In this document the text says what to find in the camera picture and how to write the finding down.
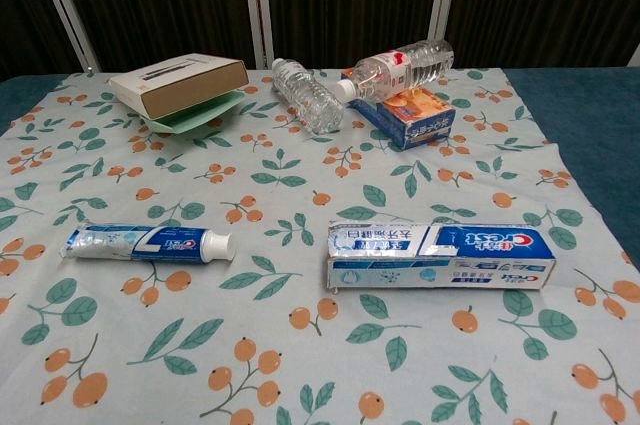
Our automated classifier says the flat mint green box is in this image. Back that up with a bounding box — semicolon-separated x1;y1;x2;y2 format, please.
135;88;247;137

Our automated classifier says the clear bottle white label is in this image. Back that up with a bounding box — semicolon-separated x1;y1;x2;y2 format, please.
270;57;347;136

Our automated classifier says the floral printed tablecloth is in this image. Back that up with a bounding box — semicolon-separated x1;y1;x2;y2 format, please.
0;66;640;425

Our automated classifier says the white brown cable box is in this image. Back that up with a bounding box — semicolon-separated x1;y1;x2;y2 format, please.
108;52;250;117

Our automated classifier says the clear bottle red label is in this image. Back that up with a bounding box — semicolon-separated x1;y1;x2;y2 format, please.
333;37;456;102

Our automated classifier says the blue white snack packet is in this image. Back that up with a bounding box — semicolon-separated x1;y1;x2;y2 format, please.
325;220;559;293

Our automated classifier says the blue orange carton box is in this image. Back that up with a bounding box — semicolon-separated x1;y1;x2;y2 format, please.
340;69;458;152

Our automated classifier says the blue white toothpaste tube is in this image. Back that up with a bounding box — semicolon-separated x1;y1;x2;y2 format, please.
60;224;237;264

